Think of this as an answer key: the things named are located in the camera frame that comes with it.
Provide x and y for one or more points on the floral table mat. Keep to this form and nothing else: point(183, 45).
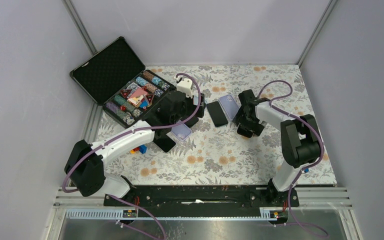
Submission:
point(219, 155)

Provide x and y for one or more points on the black phone from blue case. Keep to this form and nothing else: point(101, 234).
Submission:
point(190, 123)

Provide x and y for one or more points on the red toy brick car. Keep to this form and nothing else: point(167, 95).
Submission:
point(140, 149)

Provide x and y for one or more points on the black phone without case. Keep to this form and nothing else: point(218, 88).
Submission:
point(244, 132)

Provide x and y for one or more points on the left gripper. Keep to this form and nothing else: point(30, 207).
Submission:
point(192, 107)

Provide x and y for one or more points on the black poker chip case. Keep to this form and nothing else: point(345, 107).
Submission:
point(114, 68)

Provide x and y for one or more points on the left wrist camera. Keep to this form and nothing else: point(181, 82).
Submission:
point(185, 85)

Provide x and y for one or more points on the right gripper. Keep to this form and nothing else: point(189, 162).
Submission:
point(256, 128)

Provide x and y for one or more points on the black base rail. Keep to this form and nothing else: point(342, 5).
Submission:
point(211, 201)

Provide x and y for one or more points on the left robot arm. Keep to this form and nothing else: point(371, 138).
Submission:
point(86, 166)

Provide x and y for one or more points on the lilac phone case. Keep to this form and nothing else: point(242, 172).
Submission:
point(229, 105)
point(180, 132)

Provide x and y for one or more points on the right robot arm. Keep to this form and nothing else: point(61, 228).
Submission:
point(301, 143)

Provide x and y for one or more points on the triangular card box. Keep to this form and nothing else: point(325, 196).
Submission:
point(125, 92)

